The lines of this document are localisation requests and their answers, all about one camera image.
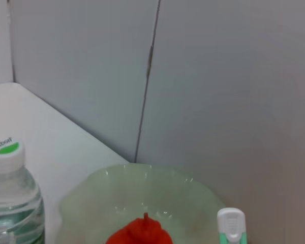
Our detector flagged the red-orange toy orange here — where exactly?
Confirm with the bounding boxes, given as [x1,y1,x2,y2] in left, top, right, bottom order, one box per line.
[105,212,174,244]

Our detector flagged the mint green utility knife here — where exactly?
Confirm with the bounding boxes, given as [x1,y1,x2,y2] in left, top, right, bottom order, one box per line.
[217,207,249,244]

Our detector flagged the clear water bottle green label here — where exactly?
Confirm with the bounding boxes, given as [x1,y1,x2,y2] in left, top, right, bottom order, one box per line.
[0,139,46,244]

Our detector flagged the green glass fruit plate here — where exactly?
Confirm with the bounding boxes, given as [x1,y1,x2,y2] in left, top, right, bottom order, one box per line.
[58,164,227,244]

